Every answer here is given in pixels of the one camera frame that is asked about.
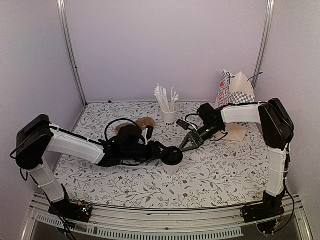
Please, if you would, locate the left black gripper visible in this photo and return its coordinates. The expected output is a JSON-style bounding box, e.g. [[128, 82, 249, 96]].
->
[[121, 141, 171, 165]]

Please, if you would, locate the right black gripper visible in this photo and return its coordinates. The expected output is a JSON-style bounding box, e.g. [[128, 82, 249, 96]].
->
[[178, 123, 223, 154]]

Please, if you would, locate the black plastic cup lid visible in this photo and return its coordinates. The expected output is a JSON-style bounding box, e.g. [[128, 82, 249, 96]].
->
[[160, 146, 183, 166]]

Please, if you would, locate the white paper coffee cup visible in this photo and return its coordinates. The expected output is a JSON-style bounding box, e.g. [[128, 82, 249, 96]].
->
[[162, 163, 181, 176]]

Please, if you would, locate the brown cardboard cup carrier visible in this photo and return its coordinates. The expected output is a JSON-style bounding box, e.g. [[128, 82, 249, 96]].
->
[[115, 117, 156, 135]]

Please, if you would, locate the checkered paper takeout bag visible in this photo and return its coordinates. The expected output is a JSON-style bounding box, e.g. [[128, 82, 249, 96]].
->
[[213, 70, 256, 142]]

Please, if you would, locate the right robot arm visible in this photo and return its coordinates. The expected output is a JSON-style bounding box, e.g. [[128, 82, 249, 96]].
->
[[179, 98, 294, 223]]

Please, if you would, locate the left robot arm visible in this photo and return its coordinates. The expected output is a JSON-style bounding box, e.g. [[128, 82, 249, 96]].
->
[[9, 114, 171, 220]]

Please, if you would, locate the white cup holding straws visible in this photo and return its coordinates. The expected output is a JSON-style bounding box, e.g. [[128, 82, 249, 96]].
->
[[161, 106, 178, 126]]

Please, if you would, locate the floral patterned table mat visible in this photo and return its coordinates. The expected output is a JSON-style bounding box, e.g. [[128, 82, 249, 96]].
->
[[54, 102, 270, 209]]

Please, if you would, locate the bundle of white wrapped straws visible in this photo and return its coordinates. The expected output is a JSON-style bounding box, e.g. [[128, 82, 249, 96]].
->
[[153, 84, 179, 113]]

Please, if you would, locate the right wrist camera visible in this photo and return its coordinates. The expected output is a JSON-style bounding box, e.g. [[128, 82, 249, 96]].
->
[[176, 119, 198, 131]]

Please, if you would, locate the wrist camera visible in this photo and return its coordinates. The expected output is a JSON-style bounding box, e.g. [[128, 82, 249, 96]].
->
[[176, 119, 198, 131], [142, 125, 154, 145]]

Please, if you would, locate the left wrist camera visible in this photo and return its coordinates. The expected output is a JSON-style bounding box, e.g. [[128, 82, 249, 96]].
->
[[142, 125, 154, 145]]

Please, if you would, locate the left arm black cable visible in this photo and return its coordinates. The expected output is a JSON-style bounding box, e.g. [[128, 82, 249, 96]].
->
[[104, 118, 137, 143]]

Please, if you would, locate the front aluminium rail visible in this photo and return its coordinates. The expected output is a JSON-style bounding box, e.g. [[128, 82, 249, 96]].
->
[[22, 194, 314, 240]]

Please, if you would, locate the right aluminium frame post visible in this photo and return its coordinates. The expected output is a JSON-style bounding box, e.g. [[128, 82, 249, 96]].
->
[[253, 0, 275, 75]]

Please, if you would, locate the aluminium frame post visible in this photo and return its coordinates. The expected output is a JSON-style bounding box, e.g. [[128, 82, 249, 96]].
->
[[56, 0, 88, 107], [253, 0, 275, 75]]

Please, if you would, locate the left aluminium frame post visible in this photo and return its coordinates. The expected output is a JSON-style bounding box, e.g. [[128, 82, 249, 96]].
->
[[56, 0, 88, 107]]

